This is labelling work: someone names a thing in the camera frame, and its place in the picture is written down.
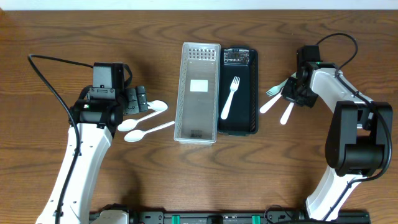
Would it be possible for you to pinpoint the black perforated plastic basket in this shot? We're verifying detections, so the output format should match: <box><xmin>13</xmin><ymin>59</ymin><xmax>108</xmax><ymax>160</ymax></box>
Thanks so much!
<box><xmin>218</xmin><ymin>47</ymin><xmax>258</xmax><ymax>136</ymax></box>

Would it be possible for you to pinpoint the white spoon among forks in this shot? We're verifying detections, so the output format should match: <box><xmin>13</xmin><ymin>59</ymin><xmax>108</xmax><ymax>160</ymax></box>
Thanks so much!
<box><xmin>280</xmin><ymin>102</ymin><xmax>295</xmax><ymax>125</ymax></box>

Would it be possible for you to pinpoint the white perforated plastic basket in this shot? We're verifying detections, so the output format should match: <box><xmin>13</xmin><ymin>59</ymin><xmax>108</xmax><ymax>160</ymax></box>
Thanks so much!
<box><xmin>174</xmin><ymin>42</ymin><xmax>221</xmax><ymax>145</ymax></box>

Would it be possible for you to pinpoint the white spoon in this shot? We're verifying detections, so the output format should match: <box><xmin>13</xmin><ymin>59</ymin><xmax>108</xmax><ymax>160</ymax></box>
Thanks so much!
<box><xmin>124</xmin><ymin>121</ymin><xmax>175</xmax><ymax>142</ymax></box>
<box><xmin>118</xmin><ymin>111</ymin><xmax>162</xmax><ymax>132</ymax></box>

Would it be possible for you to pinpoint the white fork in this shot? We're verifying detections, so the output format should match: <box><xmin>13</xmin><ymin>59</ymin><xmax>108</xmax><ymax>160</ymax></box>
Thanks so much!
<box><xmin>259</xmin><ymin>93</ymin><xmax>282</xmax><ymax>114</ymax></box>
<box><xmin>221</xmin><ymin>76</ymin><xmax>240</xmax><ymax>120</ymax></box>

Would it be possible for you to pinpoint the black cable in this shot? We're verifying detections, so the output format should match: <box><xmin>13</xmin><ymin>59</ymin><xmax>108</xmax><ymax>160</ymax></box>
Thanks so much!
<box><xmin>27</xmin><ymin>54</ymin><xmax>95</xmax><ymax>224</ymax></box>
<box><xmin>315</xmin><ymin>32</ymin><xmax>393</xmax><ymax>184</ymax></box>

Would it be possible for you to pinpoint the left black cable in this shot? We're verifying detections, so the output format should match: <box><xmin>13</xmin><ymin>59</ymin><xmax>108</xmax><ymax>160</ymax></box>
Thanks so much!
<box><xmin>27</xmin><ymin>54</ymin><xmax>95</xmax><ymax>224</ymax></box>

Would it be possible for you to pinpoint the right black cable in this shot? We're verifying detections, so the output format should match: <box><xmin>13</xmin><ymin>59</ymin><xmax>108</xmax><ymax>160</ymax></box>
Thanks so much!
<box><xmin>315</xmin><ymin>32</ymin><xmax>393</xmax><ymax>184</ymax></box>

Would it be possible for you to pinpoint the mint green plastic fork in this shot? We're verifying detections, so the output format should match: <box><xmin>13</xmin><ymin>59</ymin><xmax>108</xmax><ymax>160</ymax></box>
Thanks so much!
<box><xmin>266</xmin><ymin>78</ymin><xmax>288</xmax><ymax>97</ymax></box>

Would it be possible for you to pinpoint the white spoon bowl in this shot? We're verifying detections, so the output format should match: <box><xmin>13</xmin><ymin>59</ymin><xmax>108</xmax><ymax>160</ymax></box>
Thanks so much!
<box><xmin>147</xmin><ymin>100</ymin><xmax>168</xmax><ymax>111</ymax></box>

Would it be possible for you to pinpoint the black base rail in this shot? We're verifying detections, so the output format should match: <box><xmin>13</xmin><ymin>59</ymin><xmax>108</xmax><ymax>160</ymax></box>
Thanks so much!
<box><xmin>88</xmin><ymin>203</ymin><xmax>371</xmax><ymax>224</ymax></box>

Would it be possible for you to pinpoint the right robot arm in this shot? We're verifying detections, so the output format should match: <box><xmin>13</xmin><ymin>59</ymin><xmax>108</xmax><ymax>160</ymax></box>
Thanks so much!
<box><xmin>282</xmin><ymin>61</ymin><xmax>392</xmax><ymax>221</ymax></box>

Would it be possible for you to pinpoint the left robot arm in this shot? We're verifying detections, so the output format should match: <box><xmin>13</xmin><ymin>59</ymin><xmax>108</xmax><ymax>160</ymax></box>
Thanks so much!
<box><xmin>37</xmin><ymin>82</ymin><xmax>149</xmax><ymax>223</ymax></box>

